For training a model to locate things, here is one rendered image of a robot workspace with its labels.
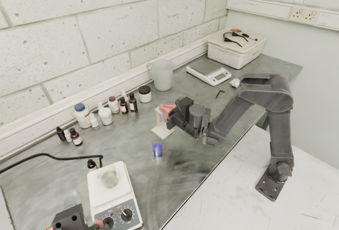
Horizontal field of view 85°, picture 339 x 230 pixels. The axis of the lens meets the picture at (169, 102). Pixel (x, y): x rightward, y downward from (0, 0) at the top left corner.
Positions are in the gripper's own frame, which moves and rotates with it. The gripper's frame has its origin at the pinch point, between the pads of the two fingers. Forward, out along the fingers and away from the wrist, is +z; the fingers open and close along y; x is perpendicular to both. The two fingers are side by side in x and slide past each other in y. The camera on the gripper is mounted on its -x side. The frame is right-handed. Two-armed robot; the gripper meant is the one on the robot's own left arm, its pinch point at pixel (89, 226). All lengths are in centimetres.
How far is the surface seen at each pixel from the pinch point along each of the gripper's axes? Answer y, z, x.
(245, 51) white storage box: -104, 46, -39
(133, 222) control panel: -9.9, 6.3, 7.8
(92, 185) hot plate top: -1.0, 13.3, -4.9
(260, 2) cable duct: -130, 50, -70
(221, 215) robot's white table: -35.7, 1.8, 16.0
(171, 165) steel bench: -28.9, 19.2, 1.6
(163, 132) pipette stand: -32.5, 31.2, -9.3
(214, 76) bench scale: -80, 51, -28
